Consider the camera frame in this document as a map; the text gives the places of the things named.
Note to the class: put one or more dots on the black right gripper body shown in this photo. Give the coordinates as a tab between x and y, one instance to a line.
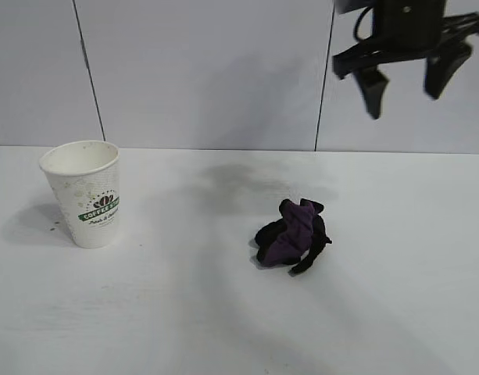
407	35

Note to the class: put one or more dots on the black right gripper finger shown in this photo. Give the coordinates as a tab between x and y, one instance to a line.
374	93
444	72

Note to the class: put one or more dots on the purple and black cloth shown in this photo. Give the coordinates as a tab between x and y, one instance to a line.
294	234

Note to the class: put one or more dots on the white paper coffee cup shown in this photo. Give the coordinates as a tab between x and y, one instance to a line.
90	230

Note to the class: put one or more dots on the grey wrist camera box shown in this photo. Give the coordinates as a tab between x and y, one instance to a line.
352	5

